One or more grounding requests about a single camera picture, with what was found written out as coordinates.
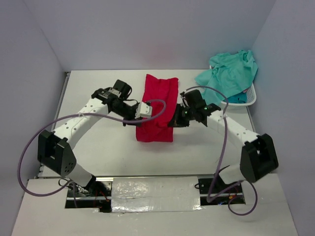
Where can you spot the teal blue t shirt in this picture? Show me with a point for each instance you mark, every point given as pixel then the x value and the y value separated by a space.
pixel 240 98

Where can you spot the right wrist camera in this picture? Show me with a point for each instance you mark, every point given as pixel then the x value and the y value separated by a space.
pixel 184 102

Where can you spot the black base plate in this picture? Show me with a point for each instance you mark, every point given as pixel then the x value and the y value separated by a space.
pixel 203 186
pixel 100 199

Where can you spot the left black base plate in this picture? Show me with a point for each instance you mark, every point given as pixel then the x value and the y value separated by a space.
pixel 100 199

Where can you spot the silver tape patch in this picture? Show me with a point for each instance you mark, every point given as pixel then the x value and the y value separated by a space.
pixel 154 194

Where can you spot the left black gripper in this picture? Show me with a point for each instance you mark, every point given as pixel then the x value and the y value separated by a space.
pixel 132 118

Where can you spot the white plastic laundry basket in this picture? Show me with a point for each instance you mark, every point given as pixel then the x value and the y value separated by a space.
pixel 234 81

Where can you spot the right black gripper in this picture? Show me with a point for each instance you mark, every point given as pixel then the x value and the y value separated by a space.
pixel 177 121

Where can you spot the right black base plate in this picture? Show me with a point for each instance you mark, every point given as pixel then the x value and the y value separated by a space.
pixel 203 186

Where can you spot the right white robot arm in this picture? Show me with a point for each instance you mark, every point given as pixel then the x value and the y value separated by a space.
pixel 258 156

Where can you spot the red t shirt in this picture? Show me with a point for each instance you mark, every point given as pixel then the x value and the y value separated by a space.
pixel 157 130

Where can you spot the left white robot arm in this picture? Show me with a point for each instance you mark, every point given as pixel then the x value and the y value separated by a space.
pixel 55 148

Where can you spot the mint green t shirt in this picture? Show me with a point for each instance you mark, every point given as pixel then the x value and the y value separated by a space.
pixel 245 57

